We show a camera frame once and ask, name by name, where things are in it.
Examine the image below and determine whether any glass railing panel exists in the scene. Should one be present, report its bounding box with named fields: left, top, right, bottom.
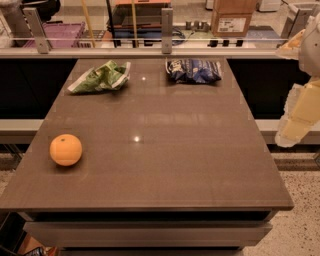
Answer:
left=0, top=37, right=285, bottom=49

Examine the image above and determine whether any blue chip bag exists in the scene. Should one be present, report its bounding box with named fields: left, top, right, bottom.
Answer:
left=165, top=59, right=222, bottom=84

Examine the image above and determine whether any orange fruit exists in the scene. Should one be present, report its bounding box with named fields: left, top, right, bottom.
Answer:
left=49, top=134, right=82, bottom=166

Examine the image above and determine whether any left metal railing post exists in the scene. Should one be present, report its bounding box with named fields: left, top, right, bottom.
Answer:
left=23, top=7, right=51, bottom=54

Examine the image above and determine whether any metal railing post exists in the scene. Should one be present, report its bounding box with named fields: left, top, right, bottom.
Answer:
left=23, top=7, right=51, bottom=54
left=281, top=2, right=320, bottom=39
left=161, top=8, right=173, bottom=54

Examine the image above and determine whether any right metal railing post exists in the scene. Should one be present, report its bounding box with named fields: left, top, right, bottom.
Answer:
left=281, top=2, right=320, bottom=39

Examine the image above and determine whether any yellow broom handle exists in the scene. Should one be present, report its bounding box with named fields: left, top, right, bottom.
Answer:
left=80, top=0, right=96, bottom=48

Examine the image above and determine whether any middle metal railing post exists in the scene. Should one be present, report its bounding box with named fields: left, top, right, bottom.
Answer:
left=161, top=8, right=173, bottom=54

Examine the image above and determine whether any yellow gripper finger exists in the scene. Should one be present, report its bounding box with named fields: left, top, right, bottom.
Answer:
left=275, top=29, right=305, bottom=60
left=275, top=77, right=320, bottom=148

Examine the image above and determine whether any green jalapeno chip bag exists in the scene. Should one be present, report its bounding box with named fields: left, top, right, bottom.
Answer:
left=68, top=60, right=131, bottom=94

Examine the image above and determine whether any purple plastic crate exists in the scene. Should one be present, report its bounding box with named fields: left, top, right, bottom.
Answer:
left=37, top=22, right=85, bottom=49

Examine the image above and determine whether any cardboard box with label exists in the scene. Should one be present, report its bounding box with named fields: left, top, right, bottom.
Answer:
left=211, top=0, right=257, bottom=37

